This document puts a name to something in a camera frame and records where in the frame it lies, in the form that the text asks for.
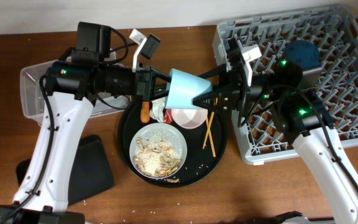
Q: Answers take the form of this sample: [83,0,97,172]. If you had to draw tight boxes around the red snack wrapper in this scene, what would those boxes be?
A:
[163,109,173,124]

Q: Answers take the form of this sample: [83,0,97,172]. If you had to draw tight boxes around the peanut shell on tray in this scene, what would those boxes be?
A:
[165,179,180,183]

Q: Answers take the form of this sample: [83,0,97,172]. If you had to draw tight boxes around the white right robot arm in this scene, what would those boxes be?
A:
[157,39,358,223]

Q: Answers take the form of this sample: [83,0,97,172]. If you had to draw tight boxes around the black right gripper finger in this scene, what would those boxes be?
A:
[192,84,236,109]
[199,63,227,78]

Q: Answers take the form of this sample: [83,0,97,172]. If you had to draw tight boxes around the white plate with food scraps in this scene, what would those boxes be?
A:
[129,123,187,180]

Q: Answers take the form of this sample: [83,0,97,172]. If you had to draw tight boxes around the clear plastic bin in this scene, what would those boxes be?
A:
[20,47,135,126]

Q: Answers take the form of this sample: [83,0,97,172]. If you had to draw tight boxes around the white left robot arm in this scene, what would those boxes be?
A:
[0,22,170,223]

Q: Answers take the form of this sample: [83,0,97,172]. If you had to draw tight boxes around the round black tray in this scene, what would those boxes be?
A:
[117,101,227,188]

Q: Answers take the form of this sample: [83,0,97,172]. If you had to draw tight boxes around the black rectangular bin lid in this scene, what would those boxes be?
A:
[16,134,116,206]

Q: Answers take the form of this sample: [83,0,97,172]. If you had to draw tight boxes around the orange carrot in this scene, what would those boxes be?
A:
[140,101,150,123]

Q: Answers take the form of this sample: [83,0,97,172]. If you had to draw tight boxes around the light blue cup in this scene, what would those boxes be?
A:
[165,68,213,110]

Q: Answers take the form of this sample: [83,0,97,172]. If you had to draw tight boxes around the grey dishwasher rack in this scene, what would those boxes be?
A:
[212,4,358,166]

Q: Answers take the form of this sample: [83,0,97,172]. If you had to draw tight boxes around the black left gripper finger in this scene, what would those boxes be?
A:
[154,83,169,96]
[150,67,172,83]

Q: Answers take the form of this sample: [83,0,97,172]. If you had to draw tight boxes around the wooden chopstick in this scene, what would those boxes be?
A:
[208,133,216,158]
[203,111,214,149]

